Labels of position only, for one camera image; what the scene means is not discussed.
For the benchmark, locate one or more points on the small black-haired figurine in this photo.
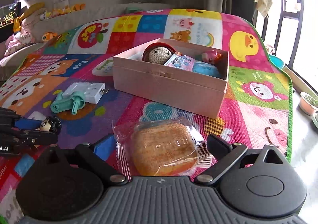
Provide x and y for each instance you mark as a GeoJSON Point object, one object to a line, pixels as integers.
{"type": "Point", "coordinates": [51, 124]}

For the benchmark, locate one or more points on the packaged round orange bread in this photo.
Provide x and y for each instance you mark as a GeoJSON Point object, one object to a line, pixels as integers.
{"type": "Point", "coordinates": [160, 148]}

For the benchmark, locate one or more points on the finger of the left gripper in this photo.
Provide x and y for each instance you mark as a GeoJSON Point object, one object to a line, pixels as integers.
{"type": "Point", "coordinates": [28, 133]}
{"type": "Point", "coordinates": [8, 117]}

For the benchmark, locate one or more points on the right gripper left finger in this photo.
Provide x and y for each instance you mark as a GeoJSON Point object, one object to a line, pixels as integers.
{"type": "Point", "coordinates": [93, 157]}

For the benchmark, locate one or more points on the pink cardboard box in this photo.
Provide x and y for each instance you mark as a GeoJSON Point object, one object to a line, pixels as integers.
{"type": "Point", "coordinates": [186, 90]}

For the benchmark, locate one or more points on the blue white snack packet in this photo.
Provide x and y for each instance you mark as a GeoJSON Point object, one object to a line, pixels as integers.
{"type": "Point", "coordinates": [206, 69]}

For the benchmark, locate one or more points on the colourful cartoon play mat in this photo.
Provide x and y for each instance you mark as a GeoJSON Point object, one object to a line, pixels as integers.
{"type": "Point", "coordinates": [166, 116]}

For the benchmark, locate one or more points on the black metal rack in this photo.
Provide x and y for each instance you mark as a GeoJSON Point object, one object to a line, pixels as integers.
{"type": "Point", "coordinates": [282, 30]}

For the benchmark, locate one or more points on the crochet doll red hat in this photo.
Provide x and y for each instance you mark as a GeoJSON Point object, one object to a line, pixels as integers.
{"type": "Point", "coordinates": [158, 53]}

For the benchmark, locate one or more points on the pink Volcano snack box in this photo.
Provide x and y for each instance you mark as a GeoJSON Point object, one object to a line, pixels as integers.
{"type": "Point", "coordinates": [180, 61]}

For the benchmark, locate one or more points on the teal plastic toy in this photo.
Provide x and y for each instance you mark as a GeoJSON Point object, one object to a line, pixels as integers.
{"type": "Point", "coordinates": [73, 103]}

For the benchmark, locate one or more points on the white USB charger box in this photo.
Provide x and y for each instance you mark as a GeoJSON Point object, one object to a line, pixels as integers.
{"type": "Point", "coordinates": [91, 92]}

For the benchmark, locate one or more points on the teal cloth on headboard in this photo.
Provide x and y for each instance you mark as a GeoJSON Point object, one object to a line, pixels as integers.
{"type": "Point", "coordinates": [133, 10]}

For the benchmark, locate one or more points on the teal bowl on sill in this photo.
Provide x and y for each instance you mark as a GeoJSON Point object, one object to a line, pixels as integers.
{"type": "Point", "coordinates": [277, 62]}

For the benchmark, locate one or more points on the beige bed headboard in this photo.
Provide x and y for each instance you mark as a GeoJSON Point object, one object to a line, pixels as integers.
{"type": "Point", "coordinates": [69, 21]}

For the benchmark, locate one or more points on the pink small plant pot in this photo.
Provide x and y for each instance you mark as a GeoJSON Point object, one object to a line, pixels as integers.
{"type": "Point", "coordinates": [307, 104]}

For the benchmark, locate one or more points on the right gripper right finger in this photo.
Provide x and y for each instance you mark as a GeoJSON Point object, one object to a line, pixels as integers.
{"type": "Point", "coordinates": [227, 155]}

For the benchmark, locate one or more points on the pink round toy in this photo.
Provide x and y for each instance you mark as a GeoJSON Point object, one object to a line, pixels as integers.
{"type": "Point", "coordinates": [211, 56]}

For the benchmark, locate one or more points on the hanging cream cloth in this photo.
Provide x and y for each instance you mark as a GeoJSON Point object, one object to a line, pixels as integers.
{"type": "Point", "coordinates": [263, 6]}

